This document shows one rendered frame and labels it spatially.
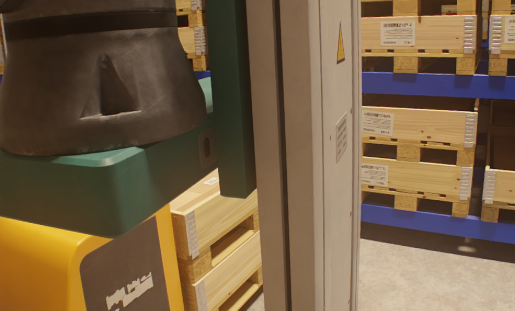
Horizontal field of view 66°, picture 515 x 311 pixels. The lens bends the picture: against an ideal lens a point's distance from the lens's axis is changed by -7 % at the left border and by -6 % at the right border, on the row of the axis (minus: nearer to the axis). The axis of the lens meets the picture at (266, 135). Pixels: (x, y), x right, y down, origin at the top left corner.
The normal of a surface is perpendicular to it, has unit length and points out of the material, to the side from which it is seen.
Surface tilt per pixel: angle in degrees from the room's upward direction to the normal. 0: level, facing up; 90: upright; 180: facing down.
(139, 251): 90
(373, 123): 90
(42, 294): 74
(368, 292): 0
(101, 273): 90
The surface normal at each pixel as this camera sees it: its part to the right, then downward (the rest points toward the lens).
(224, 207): 0.87, 0.08
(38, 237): -0.37, -0.51
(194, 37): -0.46, 0.24
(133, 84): 0.58, -0.18
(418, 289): -0.05, -0.97
